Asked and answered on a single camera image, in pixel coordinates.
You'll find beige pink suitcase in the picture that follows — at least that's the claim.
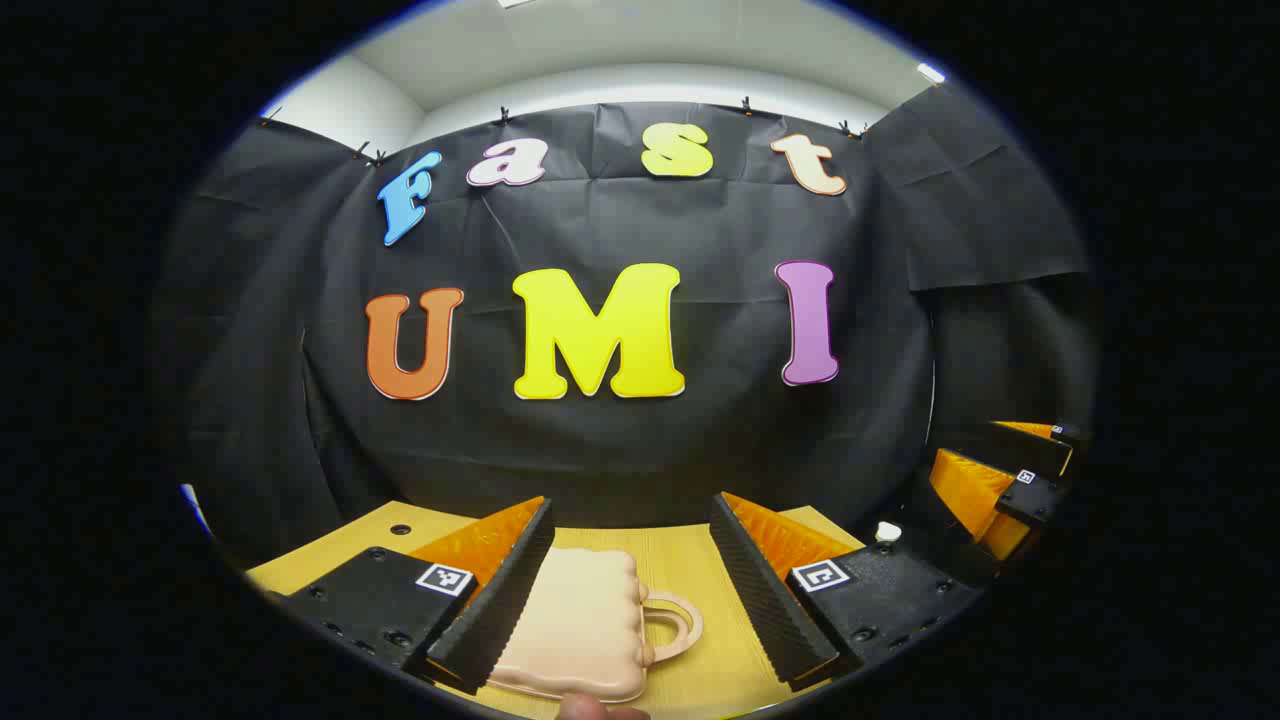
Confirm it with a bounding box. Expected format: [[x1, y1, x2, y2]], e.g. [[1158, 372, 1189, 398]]
[[487, 547, 704, 704]]

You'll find black backdrop cloth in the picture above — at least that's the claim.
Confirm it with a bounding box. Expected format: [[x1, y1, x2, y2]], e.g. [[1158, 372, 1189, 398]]
[[150, 85, 1101, 561]]

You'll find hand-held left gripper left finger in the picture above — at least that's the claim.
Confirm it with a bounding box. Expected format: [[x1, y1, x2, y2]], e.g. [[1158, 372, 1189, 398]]
[[265, 497, 556, 694]]

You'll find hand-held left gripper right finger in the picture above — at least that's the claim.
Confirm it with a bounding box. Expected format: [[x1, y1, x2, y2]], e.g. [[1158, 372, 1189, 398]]
[[710, 492, 986, 691]]

